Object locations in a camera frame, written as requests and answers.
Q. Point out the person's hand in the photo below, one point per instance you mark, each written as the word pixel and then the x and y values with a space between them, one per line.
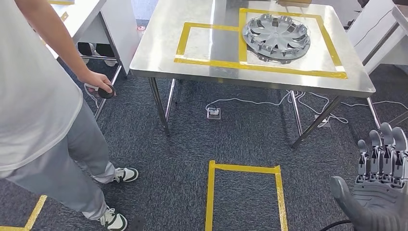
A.
pixel 95 79

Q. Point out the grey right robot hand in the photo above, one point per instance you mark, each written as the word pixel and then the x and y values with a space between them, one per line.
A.
pixel 379 204

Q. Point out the silver plastic hubcap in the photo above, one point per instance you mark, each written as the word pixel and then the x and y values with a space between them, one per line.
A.
pixel 277 36

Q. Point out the person's forearm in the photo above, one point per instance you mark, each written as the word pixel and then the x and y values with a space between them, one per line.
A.
pixel 54 38

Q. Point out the stainless steel workbench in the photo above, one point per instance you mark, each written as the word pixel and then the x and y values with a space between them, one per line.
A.
pixel 159 47

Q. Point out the yellow tape on workbench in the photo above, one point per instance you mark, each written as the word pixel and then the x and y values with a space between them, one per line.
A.
pixel 243 47

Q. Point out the person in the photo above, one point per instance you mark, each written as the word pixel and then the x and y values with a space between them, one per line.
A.
pixel 32 95
pixel 84 49

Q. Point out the stainless steel table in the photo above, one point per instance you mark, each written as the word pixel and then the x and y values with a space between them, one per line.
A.
pixel 83 9

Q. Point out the person's sneaker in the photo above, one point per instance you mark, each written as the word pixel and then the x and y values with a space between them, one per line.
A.
pixel 126 174
pixel 113 220

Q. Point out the silver floor socket box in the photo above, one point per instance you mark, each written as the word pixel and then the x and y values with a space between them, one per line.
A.
pixel 213 113

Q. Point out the white desk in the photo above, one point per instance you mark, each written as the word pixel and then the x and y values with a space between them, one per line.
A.
pixel 373 28

